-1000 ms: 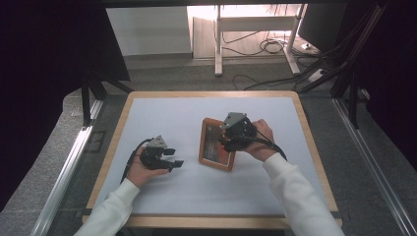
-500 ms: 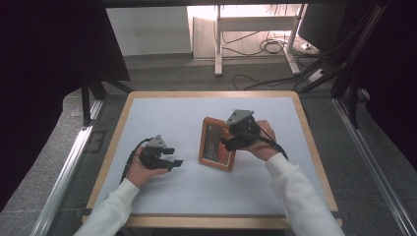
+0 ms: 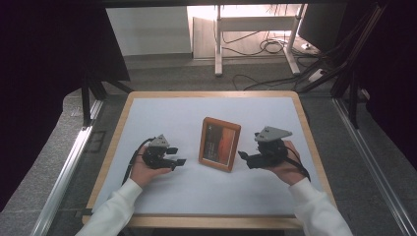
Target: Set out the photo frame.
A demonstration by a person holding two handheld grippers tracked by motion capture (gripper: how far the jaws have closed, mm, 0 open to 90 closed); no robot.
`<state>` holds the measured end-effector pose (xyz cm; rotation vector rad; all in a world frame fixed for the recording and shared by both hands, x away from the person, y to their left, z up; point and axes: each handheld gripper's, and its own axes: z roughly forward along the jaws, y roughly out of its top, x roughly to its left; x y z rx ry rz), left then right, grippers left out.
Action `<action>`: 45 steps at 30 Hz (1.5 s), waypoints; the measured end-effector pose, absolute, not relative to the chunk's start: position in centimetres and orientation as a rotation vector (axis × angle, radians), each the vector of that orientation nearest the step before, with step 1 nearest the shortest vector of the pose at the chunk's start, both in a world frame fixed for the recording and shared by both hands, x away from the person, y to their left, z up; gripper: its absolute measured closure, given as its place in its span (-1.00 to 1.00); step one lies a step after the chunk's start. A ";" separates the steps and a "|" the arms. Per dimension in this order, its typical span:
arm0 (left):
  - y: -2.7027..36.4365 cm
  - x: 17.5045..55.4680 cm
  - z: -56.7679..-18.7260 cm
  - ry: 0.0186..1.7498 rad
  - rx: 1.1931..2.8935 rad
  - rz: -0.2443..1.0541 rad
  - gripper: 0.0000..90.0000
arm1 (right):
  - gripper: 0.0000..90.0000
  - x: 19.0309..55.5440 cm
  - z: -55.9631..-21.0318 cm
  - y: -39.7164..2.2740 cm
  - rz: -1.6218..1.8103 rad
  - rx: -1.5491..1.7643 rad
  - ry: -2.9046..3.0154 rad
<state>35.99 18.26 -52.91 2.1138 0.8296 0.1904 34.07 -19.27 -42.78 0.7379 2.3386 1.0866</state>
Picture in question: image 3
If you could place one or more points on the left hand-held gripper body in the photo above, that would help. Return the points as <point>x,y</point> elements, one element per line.
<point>157,154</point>

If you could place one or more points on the white power strip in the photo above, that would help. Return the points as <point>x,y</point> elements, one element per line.
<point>317,75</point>

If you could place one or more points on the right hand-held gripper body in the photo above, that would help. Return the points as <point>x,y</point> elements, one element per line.
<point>272,144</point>

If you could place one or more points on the dark monitor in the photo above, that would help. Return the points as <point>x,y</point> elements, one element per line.
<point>323,28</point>

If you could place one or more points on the wooden picture frame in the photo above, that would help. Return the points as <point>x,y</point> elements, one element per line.
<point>219,144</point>

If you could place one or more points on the white desk frame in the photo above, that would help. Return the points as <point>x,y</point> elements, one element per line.
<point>218,42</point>

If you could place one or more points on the white panel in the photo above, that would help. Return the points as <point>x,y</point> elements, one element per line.
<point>147,31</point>

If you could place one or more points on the person's right hand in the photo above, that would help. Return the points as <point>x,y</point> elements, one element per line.
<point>290,170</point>

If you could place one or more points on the person's left hand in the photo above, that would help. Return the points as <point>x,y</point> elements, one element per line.
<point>144,173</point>

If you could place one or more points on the aluminium rail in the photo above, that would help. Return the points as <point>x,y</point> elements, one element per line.
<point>370,164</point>
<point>62,177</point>

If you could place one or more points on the dark curtain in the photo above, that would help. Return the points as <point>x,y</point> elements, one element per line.
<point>393,65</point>
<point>39,82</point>

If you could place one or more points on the black metal stand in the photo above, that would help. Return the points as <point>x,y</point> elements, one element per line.
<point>353,98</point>
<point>86,98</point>

